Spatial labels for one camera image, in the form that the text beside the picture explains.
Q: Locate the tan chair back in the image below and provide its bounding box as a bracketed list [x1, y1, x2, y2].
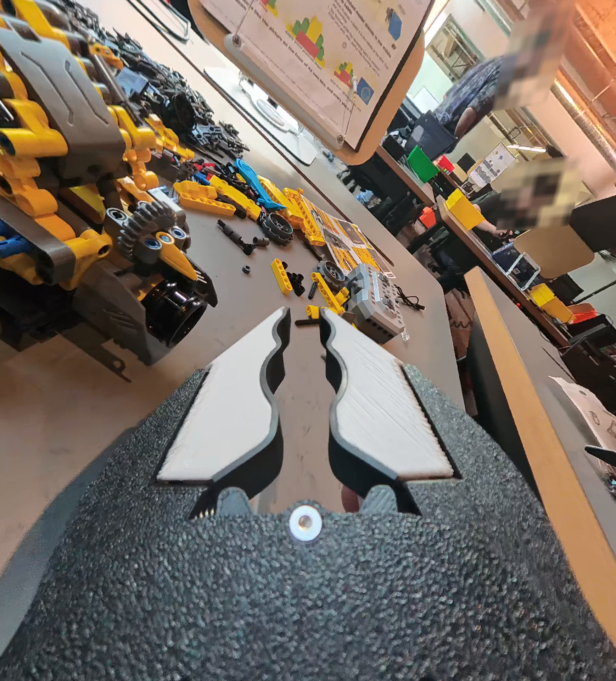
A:
[514, 229, 596, 278]

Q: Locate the yellow toy brick vehicle model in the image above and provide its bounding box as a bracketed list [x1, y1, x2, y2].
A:
[0, 0, 218, 384]

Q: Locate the yellow printed sticker sheet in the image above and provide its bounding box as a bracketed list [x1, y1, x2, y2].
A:
[308, 205, 395, 278]

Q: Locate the black axle connector piece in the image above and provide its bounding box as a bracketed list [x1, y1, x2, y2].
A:
[218, 218, 271, 256]

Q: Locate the long yellow brick beam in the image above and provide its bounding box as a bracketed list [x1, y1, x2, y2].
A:
[174, 180, 237, 216]

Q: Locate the pile of loose brick parts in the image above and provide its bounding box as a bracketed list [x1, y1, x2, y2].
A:
[63, 0, 250, 187]

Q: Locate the black toy wheel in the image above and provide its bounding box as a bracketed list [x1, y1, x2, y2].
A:
[259, 213, 294, 247]

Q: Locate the thin black cable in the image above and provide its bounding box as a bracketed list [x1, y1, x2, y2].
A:
[393, 284, 426, 312]

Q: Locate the black monitor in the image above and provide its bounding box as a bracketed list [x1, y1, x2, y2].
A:
[569, 195, 616, 253]

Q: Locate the white flat device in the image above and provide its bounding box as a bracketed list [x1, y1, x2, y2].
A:
[204, 66, 319, 167]

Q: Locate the blue curved brick piece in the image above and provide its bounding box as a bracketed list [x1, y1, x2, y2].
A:
[234, 158, 286, 211]

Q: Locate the white paper sheet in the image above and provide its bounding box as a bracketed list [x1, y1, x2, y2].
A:
[550, 375, 616, 480]

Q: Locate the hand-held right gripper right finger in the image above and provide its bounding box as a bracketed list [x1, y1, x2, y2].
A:
[320, 308, 460, 514]

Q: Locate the short yellow brick beam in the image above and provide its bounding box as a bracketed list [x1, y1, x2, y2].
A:
[271, 258, 294, 295]

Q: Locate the black cable loop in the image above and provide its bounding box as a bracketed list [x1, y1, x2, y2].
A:
[127, 0, 192, 43]

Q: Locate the yellow brick frame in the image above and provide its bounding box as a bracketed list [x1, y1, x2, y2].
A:
[286, 188, 326, 247]

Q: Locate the grey brick battery box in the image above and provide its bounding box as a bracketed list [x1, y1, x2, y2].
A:
[346, 263, 409, 341]

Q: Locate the wooden board with instruction sheet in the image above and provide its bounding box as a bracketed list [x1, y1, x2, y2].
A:
[188, 0, 436, 166]

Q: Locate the white wall poster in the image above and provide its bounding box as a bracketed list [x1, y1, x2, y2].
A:
[470, 143, 516, 187]

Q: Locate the yellow bin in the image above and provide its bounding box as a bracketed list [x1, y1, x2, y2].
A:
[445, 189, 485, 231]
[530, 283, 575, 324]

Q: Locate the green bin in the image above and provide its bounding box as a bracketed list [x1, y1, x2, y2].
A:
[406, 145, 441, 183]

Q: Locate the angled yellow brick beam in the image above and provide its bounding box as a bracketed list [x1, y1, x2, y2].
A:
[310, 271, 351, 315]

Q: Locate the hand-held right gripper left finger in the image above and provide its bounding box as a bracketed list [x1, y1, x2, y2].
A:
[156, 306, 292, 498]

